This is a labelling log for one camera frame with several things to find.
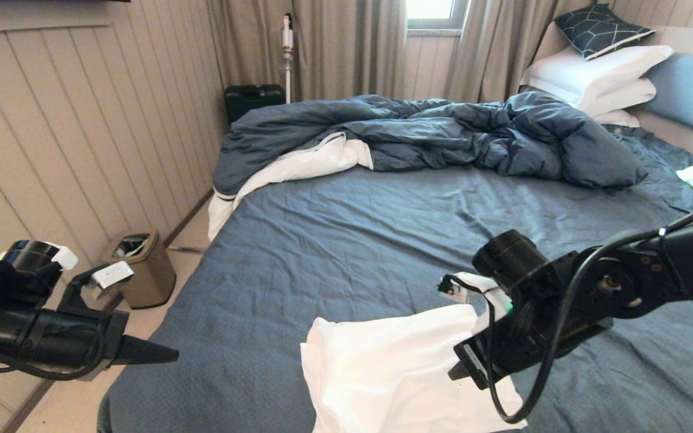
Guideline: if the white t-shirt blue print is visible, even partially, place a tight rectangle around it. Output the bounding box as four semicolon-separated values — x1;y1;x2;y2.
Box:
300;304;528;433

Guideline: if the brown trash bin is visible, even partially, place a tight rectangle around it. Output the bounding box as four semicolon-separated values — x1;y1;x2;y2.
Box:
102;229;178;310

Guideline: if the blue bed with headboard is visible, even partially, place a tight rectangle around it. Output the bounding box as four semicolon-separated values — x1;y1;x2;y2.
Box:
97;124;693;433

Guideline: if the dark blue crumpled duvet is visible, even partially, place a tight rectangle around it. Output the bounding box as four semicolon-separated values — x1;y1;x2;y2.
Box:
208;92;649;242

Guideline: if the black suitcase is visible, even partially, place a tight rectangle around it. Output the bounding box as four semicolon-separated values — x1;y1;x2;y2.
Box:
224;84;286;126

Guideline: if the beige curtain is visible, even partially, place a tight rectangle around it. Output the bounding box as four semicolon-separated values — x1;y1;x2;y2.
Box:
443;0;571;105
205;0;408;105

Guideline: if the white stick vacuum cleaner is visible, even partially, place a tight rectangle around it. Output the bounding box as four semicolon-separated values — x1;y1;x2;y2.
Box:
282;13;295;105

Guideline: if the dark patterned pillow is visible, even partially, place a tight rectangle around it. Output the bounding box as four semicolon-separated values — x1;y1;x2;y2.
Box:
554;3;657;61

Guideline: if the window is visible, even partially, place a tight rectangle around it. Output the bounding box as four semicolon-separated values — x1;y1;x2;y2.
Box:
405;0;471;33

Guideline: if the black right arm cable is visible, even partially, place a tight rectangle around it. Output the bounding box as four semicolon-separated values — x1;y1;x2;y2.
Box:
485;189;693;425

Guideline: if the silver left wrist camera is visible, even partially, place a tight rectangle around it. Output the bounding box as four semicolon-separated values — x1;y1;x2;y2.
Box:
58;260;135;313

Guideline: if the beige bed headboard frame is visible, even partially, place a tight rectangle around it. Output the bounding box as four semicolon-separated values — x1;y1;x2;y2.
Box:
635;25;693;164

